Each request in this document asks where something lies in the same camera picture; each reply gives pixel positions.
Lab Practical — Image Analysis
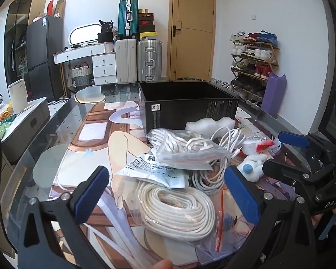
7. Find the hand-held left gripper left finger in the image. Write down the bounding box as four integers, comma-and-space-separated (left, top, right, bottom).
17, 165, 111, 269

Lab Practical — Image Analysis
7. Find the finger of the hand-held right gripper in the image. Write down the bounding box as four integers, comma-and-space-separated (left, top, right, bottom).
261, 159, 336, 187
278, 130, 336, 163

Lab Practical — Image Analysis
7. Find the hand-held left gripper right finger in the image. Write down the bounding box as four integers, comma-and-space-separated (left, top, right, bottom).
223, 165, 319, 269

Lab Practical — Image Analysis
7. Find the white plush toy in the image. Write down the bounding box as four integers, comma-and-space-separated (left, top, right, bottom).
237, 153, 268, 181

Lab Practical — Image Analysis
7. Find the clear packet with red label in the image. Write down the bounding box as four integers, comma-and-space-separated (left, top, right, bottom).
241, 135, 282, 157

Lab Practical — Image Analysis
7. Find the white usb cable bundle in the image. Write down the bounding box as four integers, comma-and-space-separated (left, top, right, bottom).
190, 127, 252, 196

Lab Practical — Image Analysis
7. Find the silver medicine pouch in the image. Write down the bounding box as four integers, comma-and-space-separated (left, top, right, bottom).
115, 147, 190, 190

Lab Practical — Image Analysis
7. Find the zip bag of white rope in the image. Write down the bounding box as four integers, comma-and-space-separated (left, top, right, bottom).
130, 181, 228, 254

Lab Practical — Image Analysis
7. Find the zip bag of white laces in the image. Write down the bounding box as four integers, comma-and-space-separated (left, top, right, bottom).
146, 129, 232, 171

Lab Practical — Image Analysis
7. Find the white foam wrap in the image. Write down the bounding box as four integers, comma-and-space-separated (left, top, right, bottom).
185, 118, 236, 133

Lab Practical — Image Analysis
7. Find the black cardboard box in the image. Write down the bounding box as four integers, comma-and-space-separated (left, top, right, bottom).
138, 81, 239, 131

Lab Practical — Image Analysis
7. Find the person's right hand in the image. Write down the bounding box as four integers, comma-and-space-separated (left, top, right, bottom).
311, 211, 336, 227

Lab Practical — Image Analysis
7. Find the person's left hand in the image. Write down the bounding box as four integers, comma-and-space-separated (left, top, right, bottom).
145, 259, 174, 269

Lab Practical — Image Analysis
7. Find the printed table mat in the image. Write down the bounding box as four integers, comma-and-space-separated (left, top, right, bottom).
49, 95, 307, 262

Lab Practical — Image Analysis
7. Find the purple bag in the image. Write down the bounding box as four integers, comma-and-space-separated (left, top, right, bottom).
260, 72, 287, 118

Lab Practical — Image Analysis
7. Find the wooden shoe rack with shoes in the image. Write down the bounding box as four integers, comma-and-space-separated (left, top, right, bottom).
230, 30, 280, 105

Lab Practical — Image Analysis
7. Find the grey low cabinet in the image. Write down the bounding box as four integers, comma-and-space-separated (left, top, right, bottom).
0, 97, 51, 165

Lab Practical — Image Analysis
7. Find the dark window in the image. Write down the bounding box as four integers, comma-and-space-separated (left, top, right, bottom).
318, 0, 336, 135

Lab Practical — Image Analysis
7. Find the woven basket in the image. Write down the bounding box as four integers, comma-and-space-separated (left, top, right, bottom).
70, 63, 91, 88

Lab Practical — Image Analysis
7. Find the yellow snack packet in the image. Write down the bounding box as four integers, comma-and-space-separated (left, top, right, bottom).
0, 104, 17, 124

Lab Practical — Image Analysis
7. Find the white air purifier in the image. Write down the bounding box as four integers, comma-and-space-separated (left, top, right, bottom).
7, 79, 29, 114

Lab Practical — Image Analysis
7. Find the white dresser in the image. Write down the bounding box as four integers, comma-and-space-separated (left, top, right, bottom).
53, 43, 117, 85

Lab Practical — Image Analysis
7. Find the white suitcase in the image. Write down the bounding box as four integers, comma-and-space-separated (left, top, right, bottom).
115, 38, 137, 83

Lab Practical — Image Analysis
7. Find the wooden door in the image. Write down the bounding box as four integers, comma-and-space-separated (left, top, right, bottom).
169, 0, 216, 80

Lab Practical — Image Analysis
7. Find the dark grey fridge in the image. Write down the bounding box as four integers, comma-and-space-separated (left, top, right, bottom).
26, 15, 64, 100

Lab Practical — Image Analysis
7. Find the silver suitcase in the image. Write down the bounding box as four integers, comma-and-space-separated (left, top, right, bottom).
137, 39, 163, 82

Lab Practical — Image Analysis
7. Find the oval mirror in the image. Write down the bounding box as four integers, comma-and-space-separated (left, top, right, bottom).
68, 22, 107, 47

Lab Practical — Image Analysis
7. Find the black bag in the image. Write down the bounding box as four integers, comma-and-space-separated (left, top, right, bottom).
97, 20, 114, 44

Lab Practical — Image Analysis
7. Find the tall dark cabinet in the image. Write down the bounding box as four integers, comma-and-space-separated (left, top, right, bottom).
3, 0, 48, 90

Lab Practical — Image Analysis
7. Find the teal suitcase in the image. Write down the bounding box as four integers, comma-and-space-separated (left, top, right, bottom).
118, 0, 139, 40

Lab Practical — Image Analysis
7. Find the red and black shoe box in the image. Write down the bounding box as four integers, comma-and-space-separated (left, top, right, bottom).
138, 13, 155, 25

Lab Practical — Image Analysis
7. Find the brown cardboard box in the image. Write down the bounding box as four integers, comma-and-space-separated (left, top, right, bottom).
54, 0, 67, 19

